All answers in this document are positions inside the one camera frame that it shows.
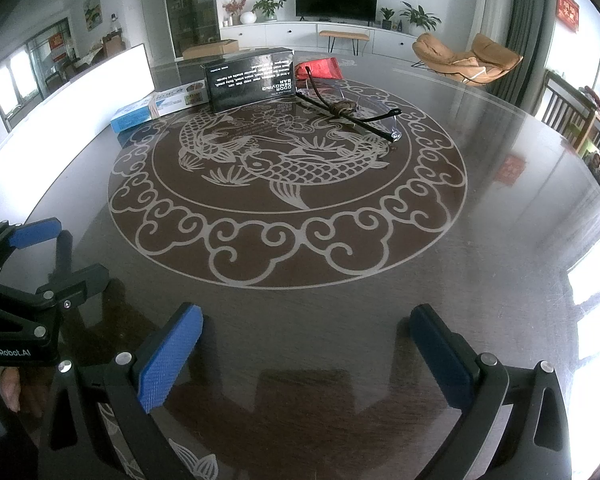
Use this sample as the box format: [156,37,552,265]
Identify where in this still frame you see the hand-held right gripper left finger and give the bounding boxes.
[37,302,203,480]

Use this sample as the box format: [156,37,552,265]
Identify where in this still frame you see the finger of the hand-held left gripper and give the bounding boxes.
[0,217,63,286]
[30,264,112,312]

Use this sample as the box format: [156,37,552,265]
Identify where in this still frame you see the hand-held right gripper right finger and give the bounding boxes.
[409,304,573,480]

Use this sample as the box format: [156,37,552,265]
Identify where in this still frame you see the dark glass patterned desktop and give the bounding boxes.
[0,52,600,480]

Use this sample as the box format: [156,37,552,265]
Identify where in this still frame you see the person's left hand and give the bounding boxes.
[0,364,49,418]

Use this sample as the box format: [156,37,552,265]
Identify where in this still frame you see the balcony window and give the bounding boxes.
[0,52,38,111]

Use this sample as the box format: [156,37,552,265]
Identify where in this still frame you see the blue and white flat box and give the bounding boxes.
[110,92,163,134]

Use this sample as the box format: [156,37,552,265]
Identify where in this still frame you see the dining table with cloth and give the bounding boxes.
[75,47,106,67]

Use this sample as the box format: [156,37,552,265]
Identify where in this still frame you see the white box with yellow label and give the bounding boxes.
[152,81,210,111]

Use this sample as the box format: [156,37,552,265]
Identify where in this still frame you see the wooden dining chair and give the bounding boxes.
[102,31,127,58]

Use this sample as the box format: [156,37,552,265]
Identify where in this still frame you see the clear glasses with black temples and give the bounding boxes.
[300,77,403,143]

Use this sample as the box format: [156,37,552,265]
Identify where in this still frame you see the brown cardboard carton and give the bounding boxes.
[182,39,240,60]

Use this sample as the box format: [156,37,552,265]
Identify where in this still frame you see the black printed carton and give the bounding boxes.
[201,46,297,115]

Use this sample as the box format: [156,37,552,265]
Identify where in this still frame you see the dark wooden slatted chair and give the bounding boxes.
[540,70,600,171]

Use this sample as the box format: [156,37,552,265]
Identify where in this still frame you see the dark glass display cabinet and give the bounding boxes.
[161,0,216,61]

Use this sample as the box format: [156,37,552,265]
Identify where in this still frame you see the orange lounge chair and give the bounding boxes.
[411,32,523,86]

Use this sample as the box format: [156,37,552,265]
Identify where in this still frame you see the red flower bouquet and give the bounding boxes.
[222,0,248,27]

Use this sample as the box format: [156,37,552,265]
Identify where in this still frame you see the red packet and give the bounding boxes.
[295,58,342,81]

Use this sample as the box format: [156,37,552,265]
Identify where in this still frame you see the white television cabinet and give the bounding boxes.
[220,20,421,57]

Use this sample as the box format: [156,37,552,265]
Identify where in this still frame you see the bushy green potted plant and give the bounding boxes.
[252,0,287,22]

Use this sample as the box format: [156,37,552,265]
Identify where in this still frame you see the grey curtain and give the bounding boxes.
[495,0,561,116]

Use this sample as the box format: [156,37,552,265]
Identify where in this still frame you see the wooden stool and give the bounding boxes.
[319,30,370,55]

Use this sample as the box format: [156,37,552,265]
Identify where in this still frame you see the large leafy potted plant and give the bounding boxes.
[399,1,442,33]

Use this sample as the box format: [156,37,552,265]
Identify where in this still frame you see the white standing air conditioner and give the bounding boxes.
[477,0,518,51]

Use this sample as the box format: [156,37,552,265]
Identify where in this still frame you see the brown knotted cord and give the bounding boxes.
[304,65,359,117]

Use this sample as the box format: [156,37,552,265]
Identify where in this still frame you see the red wall decoration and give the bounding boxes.
[556,0,580,33]

